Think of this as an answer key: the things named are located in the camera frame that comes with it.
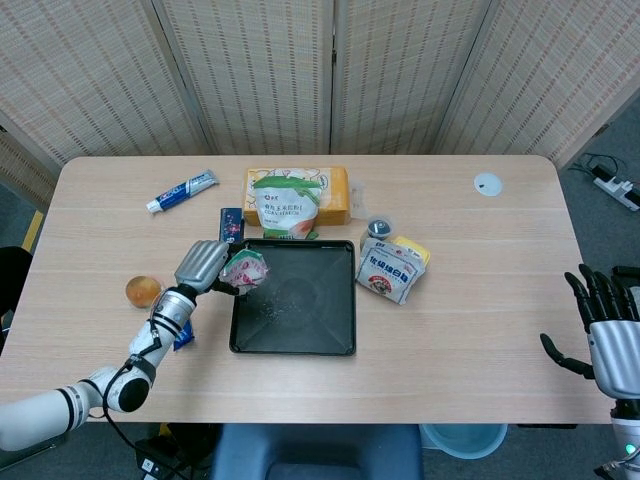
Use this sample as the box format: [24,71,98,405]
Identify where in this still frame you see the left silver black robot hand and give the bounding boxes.
[173,239,241,297]

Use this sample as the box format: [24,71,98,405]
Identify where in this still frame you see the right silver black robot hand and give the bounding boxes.
[539,263,640,400]

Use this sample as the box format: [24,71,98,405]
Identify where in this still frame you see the pink snack packet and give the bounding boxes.
[218,247,271,296]

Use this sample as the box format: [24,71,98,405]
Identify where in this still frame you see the blue cookie packet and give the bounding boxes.
[172,319,196,352]

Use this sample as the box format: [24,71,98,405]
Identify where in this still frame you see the small white grains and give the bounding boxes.
[257,287,306,324]

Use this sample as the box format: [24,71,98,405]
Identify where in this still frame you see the black square plastic tray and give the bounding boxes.
[228,238,358,357]

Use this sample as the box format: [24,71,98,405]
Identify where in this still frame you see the yellow packet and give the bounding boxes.
[392,235,431,269]

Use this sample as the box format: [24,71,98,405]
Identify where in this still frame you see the dark blue carton box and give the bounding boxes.
[219,206,246,247]

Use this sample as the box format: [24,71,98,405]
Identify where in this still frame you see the round orange bun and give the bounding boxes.
[124,274,165,312]

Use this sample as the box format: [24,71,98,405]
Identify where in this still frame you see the blue white toothpaste tube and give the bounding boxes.
[145,169,220,215]

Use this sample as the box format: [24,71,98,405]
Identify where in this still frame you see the black floor case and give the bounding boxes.
[612,265,640,289]

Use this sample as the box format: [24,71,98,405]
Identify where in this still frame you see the green white corn starch bag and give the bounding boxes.
[251,172,321,241]

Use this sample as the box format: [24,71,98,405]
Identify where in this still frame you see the orange yellow tissue pack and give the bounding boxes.
[243,166,351,227]

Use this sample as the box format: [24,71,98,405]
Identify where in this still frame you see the white power strip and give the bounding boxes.
[593,167,640,212]

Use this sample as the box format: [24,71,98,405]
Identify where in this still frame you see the light blue bucket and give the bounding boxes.
[418,423,509,461]

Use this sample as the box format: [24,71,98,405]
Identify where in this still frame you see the small dark lidded cup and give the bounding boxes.
[366,214,397,240]

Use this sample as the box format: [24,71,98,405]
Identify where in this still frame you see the black bag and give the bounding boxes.
[0,246,35,326]

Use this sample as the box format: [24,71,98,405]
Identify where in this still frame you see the white castor sugar bag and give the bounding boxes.
[355,237,426,305]

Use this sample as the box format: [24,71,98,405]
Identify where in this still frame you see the woven folding screen panel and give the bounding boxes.
[0,112,66,211]
[152,0,335,156]
[0,0,214,166]
[329,0,501,156]
[434,0,640,169]

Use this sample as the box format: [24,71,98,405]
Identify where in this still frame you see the black box device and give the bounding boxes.
[133,435,182,480]

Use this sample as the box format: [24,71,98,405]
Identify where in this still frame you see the white round table grommet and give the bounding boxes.
[473,171,505,197]

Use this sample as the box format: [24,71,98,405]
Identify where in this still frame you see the blue chair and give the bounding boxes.
[209,423,425,480]

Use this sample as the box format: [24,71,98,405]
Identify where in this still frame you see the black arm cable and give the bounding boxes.
[102,319,186,476]

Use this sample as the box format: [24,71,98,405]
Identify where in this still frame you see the black floor cable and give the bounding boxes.
[569,152,626,177]

